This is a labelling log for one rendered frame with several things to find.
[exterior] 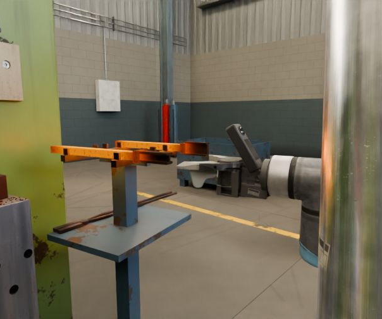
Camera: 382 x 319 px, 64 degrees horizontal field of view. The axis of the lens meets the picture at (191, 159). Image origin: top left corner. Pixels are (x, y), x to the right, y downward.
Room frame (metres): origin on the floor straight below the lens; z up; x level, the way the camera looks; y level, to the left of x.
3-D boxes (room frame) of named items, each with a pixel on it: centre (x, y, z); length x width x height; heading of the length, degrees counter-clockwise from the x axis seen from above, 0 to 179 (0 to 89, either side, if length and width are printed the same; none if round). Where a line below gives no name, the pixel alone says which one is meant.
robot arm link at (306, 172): (0.61, -0.27, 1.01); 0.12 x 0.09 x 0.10; 61
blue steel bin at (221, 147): (4.72, -0.50, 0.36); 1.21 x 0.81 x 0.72; 54
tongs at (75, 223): (1.17, 0.26, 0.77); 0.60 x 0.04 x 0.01; 144
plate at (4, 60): (0.96, 0.57, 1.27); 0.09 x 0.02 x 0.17; 150
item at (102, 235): (1.02, 0.23, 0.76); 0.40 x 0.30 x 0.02; 151
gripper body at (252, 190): (0.69, -0.12, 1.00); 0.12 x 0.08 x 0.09; 61
